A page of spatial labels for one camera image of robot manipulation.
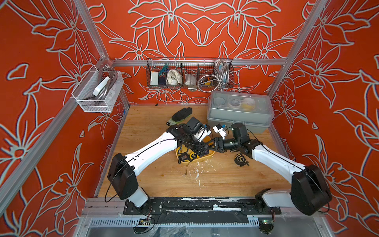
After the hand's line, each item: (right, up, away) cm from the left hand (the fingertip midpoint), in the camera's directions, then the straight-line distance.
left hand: (204, 147), depth 76 cm
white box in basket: (-30, +41, +14) cm, 52 cm away
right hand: (0, 0, -1) cm, 1 cm away
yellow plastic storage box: (-12, +2, -12) cm, 17 cm away
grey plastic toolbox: (+33, +20, +14) cm, 41 cm away
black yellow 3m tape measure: (-11, -8, +12) cm, 18 cm away
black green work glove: (-15, +17, +36) cm, 43 cm away
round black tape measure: (+23, -10, +10) cm, 27 cm away
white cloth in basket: (-18, +41, +14) cm, 46 cm away
